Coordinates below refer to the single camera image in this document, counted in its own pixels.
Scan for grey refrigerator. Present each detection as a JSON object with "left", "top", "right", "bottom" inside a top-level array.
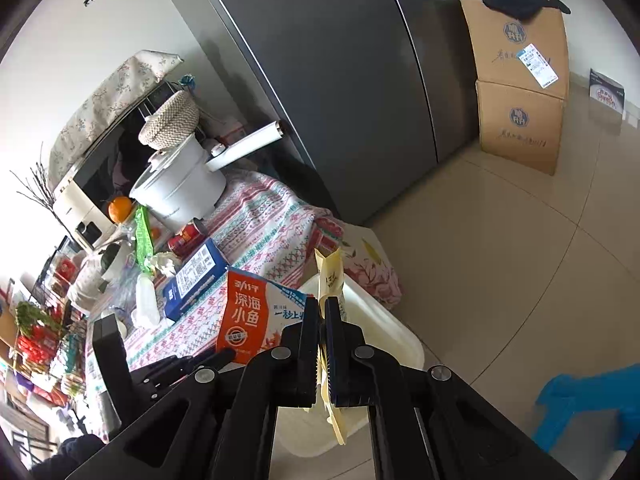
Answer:
[{"left": 155, "top": 0, "right": 482, "bottom": 227}]

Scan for person's left forearm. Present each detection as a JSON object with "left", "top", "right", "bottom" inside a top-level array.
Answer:
[{"left": 30, "top": 434, "right": 107, "bottom": 480}]

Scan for blue paper carton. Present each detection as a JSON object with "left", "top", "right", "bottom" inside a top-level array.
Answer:
[{"left": 162, "top": 237, "right": 231, "bottom": 324}]

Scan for patterned red green tablecloth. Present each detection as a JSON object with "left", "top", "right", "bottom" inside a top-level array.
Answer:
[{"left": 85, "top": 167, "right": 347, "bottom": 442}]

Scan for red can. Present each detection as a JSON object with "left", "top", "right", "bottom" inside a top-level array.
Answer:
[{"left": 167, "top": 220, "right": 209, "bottom": 256}]

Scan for white electric pot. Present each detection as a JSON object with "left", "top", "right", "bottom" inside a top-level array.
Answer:
[{"left": 129, "top": 120, "right": 287, "bottom": 219}]

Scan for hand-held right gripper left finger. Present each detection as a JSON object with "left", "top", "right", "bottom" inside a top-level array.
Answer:
[{"left": 65, "top": 297, "right": 321, "bottom": 480}]

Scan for green snack bag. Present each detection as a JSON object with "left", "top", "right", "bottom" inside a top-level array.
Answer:
[{"left": 133, "top": 204, "right": 157, "bottom": 274}]

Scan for wire rack with packets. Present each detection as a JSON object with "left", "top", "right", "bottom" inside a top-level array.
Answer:
[{"left": 0, "top": 240, "right": 94, "bottom": 411}]

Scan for white tissue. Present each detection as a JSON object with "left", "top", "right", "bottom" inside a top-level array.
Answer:
[{"left": 150, "top": 252, "right": 179, "bottom": 276}]

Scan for white oven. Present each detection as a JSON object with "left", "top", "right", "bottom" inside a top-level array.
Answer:
[{"left": 52, "top": 82, "right": 173, "bottom": 254}]

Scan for orange and white snack bag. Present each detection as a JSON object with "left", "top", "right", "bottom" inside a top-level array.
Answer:
[{"left": 216, "top": 267, "right": 309, "bottom": 367}]

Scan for blue plastic stool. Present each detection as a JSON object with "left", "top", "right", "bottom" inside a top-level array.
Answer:
[{"left": 535, "top": 364, "right": 640, "bottom": 453}]

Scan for woven straw basket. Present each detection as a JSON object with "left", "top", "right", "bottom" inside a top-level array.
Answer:
[{"left": 138, "top": 91, "right": 201, "bottom": 151}]

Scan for white plastic bin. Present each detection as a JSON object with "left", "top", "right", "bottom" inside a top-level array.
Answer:
[{"left": 272, "top": 272, "right": 426, "bottom": 458}]

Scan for floral printed cloth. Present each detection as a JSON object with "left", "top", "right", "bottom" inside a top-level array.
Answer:
[{"left": 341, "top": 224, "right": 404, "bottom": 309}]

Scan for yellow snack packet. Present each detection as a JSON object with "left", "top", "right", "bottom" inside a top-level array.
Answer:
[{"left": 314, "top": 247, "right": 349, "bottom": 446}]

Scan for small white appliance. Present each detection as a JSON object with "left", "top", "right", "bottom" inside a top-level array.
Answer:
[{"left": 67, "top": 242, "right": 132, "bottom": 307}]

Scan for small white printed box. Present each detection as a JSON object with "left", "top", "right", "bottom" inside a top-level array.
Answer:
[{"left": 587, "top": 67, "right": 627, "bottom": 112}]

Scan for dried branches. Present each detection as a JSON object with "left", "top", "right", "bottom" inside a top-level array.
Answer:
[{"left": 9, "top": 159, "right": 57, "bottom": 213}]

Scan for crushed clear plastic bottle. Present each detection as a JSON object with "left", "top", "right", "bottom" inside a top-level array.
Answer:
[{"left": 130, "top": 275, "right": 161, "bottom": 329}]

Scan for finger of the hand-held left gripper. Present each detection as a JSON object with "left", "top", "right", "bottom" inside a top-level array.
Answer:
[
  {"left": 131, "top": 355, "right": 182, "bottom": 386},
  {"left": 172, "top": 347, "right": 237, "bottom": 376}
]

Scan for cardboard box with label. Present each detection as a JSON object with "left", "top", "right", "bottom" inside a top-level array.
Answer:
[{"left": 460, "top": 0, "right": 571, "bottom": 104}]

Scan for floral appliance cover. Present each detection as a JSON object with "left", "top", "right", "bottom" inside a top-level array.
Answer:
[{"left": 47, "top": 50, "right": 185, "bottom": 187}]

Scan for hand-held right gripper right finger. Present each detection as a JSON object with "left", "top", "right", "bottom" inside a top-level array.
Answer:
[{"left": 325, "top": 297, "right": 577, "bottom": 480}]

